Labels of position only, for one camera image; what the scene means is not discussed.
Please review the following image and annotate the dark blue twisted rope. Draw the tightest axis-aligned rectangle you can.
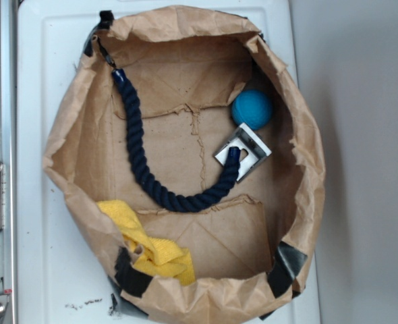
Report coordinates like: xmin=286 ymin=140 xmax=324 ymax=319
xmin=111 ymin=68 xmax=242 ymax=213

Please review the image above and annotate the brown paper bag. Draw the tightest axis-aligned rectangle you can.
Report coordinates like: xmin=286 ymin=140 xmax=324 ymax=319
xmin=43 ymin=5 xmax=325 ymax=323

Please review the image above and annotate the blue foam ball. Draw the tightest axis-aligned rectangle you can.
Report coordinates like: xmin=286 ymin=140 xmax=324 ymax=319
xmin=231 ymin=89 xmax=273 ymax=130

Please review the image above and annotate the yellow cloth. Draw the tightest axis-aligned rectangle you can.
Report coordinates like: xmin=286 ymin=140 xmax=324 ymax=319
xmin=97 ymin=200 xmax=196 ymax=286

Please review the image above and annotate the grey metal bracket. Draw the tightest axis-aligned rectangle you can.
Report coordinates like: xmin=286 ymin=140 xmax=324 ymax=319
xmin=214 ymin=123 xmax=272 ymax=183

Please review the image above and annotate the aluminium frame rail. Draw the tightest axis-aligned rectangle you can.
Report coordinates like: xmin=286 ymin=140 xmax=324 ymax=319
xmin=0 ymin=1 xmax=18 ymax=323

